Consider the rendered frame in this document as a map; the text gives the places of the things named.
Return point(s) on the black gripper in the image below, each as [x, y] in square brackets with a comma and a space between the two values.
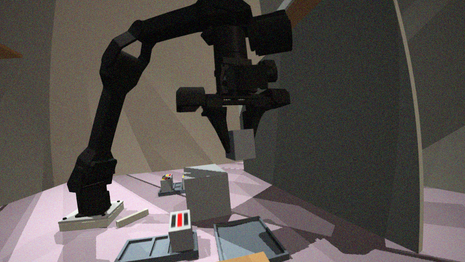
[214, 107]

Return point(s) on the beige rectangular bar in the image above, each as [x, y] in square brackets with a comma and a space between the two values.
[131, 218]

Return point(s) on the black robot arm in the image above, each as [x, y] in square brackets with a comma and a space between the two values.
[225, 24]

